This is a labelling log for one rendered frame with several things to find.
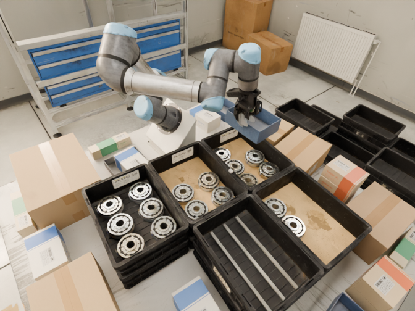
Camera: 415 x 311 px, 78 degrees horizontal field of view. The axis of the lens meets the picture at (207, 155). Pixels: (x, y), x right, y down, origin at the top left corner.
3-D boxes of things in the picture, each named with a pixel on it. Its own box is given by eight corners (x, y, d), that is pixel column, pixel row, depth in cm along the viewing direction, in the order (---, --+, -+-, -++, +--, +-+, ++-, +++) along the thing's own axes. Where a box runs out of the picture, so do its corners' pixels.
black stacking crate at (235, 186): (149, 178, 129) (146, 162, 121) (199, 156, 142) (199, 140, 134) (191, 240, 107) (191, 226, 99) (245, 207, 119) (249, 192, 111)
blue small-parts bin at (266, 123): (225, 121, 122) (226, 109, 117) (246, 110, 129) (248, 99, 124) (256, 144, 111) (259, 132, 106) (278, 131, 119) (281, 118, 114)
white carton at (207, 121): (188, 120, 183) (188, 109, 177) (201, 113, 189) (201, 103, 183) (207, 133, 173) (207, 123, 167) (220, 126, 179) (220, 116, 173)
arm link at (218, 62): (199, 73, 88) (230, 77, 86) (205, 42, 89) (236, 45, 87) (204, 82, 96) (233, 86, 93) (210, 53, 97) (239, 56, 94)
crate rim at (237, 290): (191, 229, 100) (191, 226, 98) (249, 195, 113) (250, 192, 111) (261, 330, 77) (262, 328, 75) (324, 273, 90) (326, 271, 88)
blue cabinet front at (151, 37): (128, 82, 288) (118, 31, 249) (180, 66, 323) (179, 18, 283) (129, 84, 287) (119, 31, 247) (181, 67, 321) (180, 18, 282)
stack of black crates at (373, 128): (323, 153, 246) (342, 115, 215) (339, 140, 260) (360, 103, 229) (362, 179, 225) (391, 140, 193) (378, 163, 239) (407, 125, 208)
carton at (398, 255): (396, 273, 112) (404, 268, 107) (381, 262, 115) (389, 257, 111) (417, 242, 123) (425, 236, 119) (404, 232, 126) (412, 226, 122)
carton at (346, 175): (320, 174, 131) (326, 164, 126) (334, 164, 136) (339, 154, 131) (349, 195, 122) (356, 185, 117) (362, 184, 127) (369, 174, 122)
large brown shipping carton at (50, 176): (27, 181, 138) (8, 154, 124) (83, 158, 152) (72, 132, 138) (47, 237, 116) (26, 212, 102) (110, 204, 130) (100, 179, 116)
